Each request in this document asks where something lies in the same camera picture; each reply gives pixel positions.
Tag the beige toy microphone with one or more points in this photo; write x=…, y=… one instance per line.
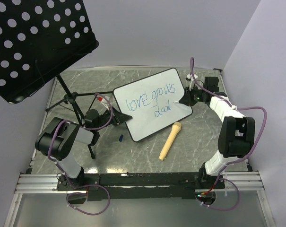
x=176, y=127

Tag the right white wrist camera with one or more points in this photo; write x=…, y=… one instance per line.
x=192, y=79

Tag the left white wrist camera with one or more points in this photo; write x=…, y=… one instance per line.
x=104, y=102

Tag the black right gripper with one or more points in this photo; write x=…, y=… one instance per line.
x=186, y=99

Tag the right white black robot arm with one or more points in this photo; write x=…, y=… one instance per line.
x=236, y=137

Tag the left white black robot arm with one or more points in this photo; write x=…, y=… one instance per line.
x=58, y=137

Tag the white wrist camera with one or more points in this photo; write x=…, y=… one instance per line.
x=192, y=79
x=104, y=102

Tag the aluminium rail frame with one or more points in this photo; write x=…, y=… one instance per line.
x=37, y=203

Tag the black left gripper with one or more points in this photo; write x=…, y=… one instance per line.
x=121, y=117

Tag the white whiteboard black frame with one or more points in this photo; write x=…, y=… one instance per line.
x=150, y=102

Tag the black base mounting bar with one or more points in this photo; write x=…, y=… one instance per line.
x=182, y=185

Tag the black perforated music stand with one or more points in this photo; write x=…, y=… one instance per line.
x=39, y=39

